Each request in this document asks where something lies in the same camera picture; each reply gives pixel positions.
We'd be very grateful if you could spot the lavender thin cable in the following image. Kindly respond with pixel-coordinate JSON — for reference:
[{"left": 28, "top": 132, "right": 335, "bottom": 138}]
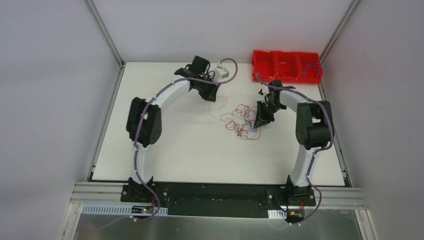
[{"left": 301, "top": 59, "right": 330, "bottom": 80}]

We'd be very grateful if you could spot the white slotted cable duct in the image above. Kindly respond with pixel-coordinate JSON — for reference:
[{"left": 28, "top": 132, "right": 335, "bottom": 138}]
[{"left": 81, "top": 204, "right": 157, "bottom": 217}]

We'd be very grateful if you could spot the pink thin cable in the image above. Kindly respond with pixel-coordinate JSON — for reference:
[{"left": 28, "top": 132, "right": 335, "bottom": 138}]
[{"left": 208, "top": 96, "right": 258, "bottom": 132}]

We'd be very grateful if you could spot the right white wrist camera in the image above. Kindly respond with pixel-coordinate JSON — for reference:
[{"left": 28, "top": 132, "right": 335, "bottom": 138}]
[{"left": 258, "top": 88, "right": 266, "bottom": 96}]

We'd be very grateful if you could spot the red three-compartment plastic bin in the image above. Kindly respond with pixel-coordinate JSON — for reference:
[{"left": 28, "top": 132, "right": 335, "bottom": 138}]
[{"left": 251, "top": 50, "right": 323, "bottom": 85}]

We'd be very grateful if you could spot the aluminium front rail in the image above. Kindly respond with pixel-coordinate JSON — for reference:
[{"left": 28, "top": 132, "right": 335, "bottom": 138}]
[{"left": 70, "top": 182, "right": 369, "bottom": 210}]

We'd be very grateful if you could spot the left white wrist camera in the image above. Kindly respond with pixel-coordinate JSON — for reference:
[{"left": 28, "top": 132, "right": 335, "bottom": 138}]
[{"left": 213, "top": 66, "right": 230, "bottom": 82}]

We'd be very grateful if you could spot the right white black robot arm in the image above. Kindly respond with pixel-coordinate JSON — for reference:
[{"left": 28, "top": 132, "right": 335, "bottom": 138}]
[{"left": 253, "top": 80, "right": 334, "bottom": 205}]

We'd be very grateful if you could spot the aluminium frame post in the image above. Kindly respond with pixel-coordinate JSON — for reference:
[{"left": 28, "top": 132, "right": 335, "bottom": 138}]
[
  {"left": 320, "top": 0, "right": 362, "bottom": 63},
  {"left": 83, "top": 0, "right": 125, "bottom": 69}
]

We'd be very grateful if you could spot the right aluminium frame post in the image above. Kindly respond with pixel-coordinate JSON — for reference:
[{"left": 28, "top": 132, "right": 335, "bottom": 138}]
[{"left": 320, "top": 0, "right": 362, "bottom": 63}]

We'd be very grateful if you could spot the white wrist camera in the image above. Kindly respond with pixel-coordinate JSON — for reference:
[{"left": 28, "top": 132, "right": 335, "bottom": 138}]
[
  {"left": 258, "top": 88, "right": 266, "bottom": 96},
  {"left": 213, "top": 66, "right": 230, "bottom": 82}
]

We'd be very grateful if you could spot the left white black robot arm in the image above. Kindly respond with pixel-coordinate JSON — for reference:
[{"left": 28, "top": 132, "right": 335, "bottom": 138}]
[{"left": 122, "top": 56, "right": 219, "bottom": 203}]

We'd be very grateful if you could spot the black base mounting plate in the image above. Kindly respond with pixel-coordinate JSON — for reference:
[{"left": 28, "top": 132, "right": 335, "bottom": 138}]
[{"left": 120, "top": 179, "right": 316, "bottom": 218}]

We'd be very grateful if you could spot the left aluminium frame post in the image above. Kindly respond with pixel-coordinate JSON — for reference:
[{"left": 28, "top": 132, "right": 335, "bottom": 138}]
[{"left": 83, "top": 0, "right": 125, "bottom": 69}]

